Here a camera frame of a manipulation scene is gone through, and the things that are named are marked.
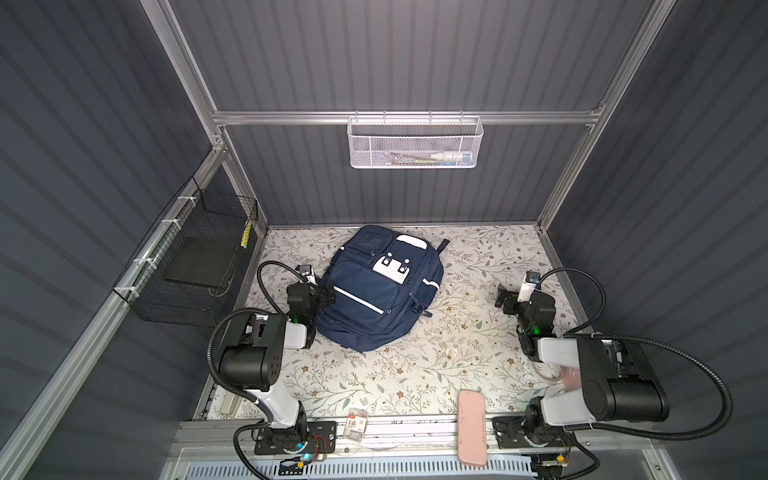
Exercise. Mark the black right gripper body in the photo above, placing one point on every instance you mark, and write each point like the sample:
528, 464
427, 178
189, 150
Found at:
521, 312

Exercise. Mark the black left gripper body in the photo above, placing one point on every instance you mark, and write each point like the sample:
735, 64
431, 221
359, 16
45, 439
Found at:
313, 304

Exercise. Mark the navy blue student backpack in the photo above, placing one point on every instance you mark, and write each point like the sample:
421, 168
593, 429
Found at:
383, 282

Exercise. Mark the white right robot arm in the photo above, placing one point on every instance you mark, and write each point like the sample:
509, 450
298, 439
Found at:
605, 380

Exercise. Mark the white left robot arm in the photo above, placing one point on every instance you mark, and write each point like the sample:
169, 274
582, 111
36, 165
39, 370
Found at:
244, 354

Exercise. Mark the clear tape roll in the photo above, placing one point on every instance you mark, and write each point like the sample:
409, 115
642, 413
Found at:
547, 372

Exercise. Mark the pink cup with pencils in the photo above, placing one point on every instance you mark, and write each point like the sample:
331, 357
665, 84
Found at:
571, 378

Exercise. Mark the beige stapler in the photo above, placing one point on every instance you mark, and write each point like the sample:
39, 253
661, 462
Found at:
228, 405

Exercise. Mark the small clear eraser box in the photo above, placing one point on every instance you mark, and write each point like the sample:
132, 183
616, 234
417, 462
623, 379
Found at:
356, 424

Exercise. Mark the pink pencil case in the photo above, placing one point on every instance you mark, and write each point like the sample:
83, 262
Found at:
471, 429

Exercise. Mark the white marker in basket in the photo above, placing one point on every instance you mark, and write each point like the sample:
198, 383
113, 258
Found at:
458, 158

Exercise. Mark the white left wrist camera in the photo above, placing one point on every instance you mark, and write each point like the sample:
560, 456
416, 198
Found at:
307, 272

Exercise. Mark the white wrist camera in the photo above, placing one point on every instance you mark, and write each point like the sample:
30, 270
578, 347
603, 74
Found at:
530, 284
307, 272

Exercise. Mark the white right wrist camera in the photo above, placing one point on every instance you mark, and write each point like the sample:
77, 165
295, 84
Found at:
530, 284

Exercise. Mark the black wire wall basket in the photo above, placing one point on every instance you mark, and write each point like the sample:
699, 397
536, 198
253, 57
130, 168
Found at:
193, 272

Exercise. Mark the white wire mesh basket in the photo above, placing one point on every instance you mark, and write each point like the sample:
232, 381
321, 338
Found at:
406, 142

